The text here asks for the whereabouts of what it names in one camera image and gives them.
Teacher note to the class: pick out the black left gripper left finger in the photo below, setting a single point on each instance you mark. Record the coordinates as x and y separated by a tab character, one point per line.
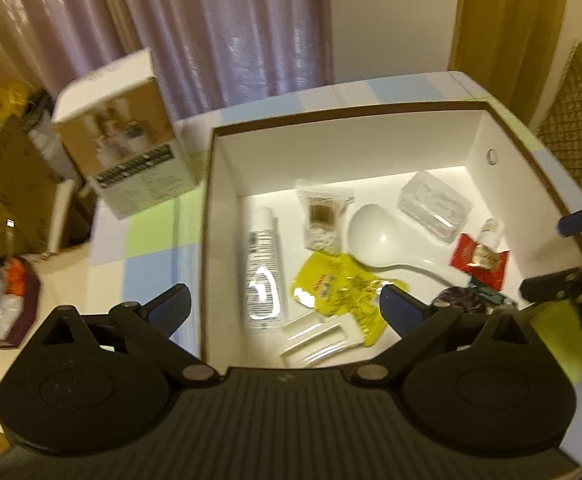
147	330

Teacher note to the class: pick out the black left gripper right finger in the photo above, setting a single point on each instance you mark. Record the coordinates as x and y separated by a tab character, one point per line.
419	326

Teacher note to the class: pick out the dark round scrunchie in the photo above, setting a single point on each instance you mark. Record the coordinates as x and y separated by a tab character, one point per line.
465	298

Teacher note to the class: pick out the dark green sachet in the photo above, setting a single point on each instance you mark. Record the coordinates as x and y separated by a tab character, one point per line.
491	296

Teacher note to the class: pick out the red snack packet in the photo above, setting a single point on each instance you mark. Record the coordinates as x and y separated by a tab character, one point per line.
480	261

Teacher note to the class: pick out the white pill bottle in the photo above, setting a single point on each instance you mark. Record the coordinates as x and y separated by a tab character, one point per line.
490	234

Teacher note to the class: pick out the yellow plastic packet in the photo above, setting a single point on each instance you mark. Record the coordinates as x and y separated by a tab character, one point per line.
338	285

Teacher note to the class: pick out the white plastic spoon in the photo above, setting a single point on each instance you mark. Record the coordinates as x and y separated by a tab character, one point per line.
375	239

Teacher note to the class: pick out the white plastic clip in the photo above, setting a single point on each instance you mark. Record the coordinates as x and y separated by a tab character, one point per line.
313	338

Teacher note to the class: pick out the white cosmetic tube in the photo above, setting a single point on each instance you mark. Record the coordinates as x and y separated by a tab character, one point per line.
263	307

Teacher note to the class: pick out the clear plastic case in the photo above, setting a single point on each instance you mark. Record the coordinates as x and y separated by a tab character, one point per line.
434	205

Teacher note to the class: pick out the brown cardboard storage box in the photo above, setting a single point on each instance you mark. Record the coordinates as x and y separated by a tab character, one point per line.
373	152

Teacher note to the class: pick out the cardboard boxes in background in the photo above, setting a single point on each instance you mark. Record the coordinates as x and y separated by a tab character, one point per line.
41	190

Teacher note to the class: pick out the white product carton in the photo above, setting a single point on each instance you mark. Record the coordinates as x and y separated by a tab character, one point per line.
114	124

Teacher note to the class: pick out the brown wooden door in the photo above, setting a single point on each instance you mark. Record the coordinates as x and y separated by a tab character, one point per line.
507	47

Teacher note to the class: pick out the purple curtain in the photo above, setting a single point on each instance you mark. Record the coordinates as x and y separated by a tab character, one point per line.
210	54

